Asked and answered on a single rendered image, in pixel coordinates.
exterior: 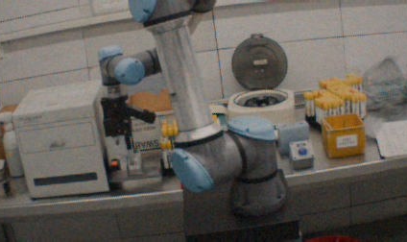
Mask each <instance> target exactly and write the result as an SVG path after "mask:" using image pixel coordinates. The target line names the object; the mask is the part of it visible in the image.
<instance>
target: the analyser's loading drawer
mask: <svg viewBox="0 0 407 242"><path fill-rule="evenodd" d="M126 168H127V170H121V171H109V172H107V175H108V182H124V181H130V180H143V179H148V178H160V179H161V180H162V170H161V159H159V160H158V166H157V167H155V166H151V167H144V164H143V159H142V162H141V171H142V172H139V173H130V171H129V166H128V163H127V166H126Z"/></svg>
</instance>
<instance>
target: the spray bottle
mask: <svg viewBox="0 0 407 242"><path fill-rule="evenodd" d="M3 124H5V125H4V126H3V127H4V130H5V134H4V136H3V137H2V135H1V133H0V142H2V140H3V146H4V151H5V154H6V159H7V162H8V166H9V170H10V173H11V176H13V177H21V176H23V175H25V174H24V171H23V165H22V161H21V158H20V152H19V149H18V146H17V140H16V137H15V131H14V130H13V125H12V113H11V112H3V113H0V125H3Z"/></svg>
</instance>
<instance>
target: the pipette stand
mask: <svg viewBox="0 0 407 242"><path fill-rule="evenodd" d="M276 132H277V141H278V150H277V151H278V153H279V154H280V155H281V157H282V158H283V159H286V158H289V143H290V142H298V141H306V140H309V131H308V123H306V122H305V121H300V122H297V123H293V126H292V123H288V124H283V125H279V126H276Z"/></svg>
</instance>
